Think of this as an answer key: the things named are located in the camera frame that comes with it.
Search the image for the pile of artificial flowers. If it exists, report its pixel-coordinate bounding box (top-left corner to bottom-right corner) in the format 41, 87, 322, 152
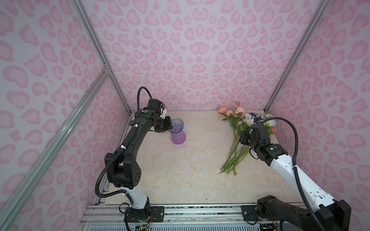
218, 102, 277, 175

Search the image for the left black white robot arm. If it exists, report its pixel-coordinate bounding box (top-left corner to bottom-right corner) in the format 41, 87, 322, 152
95, 99, 172, 222

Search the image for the purple blue glass vase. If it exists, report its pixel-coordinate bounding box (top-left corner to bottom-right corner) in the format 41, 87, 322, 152
169, 117, 187, 145

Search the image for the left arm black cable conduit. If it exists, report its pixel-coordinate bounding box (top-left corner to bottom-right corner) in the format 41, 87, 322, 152
94, 86, 153, 198

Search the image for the left aluminium frame profile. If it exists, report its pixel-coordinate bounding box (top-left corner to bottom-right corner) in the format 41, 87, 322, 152
1, 1, 131, 231

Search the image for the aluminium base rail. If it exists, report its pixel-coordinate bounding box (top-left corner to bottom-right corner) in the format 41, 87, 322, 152
76, 202, 333, 231

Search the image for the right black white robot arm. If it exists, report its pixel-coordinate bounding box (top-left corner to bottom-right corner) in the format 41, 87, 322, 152
240, 123, 351, 231

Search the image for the pink carnation flower stem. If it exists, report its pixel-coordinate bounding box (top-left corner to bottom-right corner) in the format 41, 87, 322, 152
218, 102, 246, 163

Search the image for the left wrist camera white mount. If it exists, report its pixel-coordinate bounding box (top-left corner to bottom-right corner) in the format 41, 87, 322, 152
160, 108, 167, 119

